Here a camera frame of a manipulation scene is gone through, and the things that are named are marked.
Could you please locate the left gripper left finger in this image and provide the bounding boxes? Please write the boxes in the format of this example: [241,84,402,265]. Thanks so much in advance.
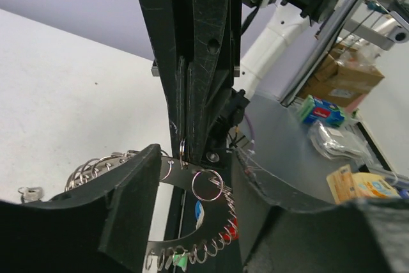
[1,144,161,272]

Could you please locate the blue green tissue pack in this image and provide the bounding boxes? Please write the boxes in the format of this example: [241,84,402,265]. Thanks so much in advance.
[298,95,346,127]

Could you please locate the cardboard box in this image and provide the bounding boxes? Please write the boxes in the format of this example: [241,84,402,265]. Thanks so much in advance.
[297,43,385,108]

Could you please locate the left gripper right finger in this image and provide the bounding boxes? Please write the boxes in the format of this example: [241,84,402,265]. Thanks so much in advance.
[231,149,408,272]

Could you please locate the clear plastic bag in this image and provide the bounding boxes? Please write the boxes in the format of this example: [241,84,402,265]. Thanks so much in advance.
[308,121,374,164]

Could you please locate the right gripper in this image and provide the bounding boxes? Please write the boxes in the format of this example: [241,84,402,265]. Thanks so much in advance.
[139,0,260,164]

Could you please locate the key with red tag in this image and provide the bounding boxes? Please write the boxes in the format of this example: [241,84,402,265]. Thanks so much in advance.
[222,217,239,242]

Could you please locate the key with black tag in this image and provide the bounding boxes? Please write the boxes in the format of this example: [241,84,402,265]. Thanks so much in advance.
[17,187,44,203]

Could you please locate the key with green tag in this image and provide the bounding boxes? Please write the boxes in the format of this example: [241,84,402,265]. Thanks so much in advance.
[171,251,189,272]

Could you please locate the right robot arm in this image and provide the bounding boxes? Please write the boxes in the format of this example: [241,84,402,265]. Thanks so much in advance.
[139,0,338,164]

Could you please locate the metal keyring disc with rings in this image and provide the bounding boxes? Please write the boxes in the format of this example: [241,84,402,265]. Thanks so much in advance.
[65,138,240,270]

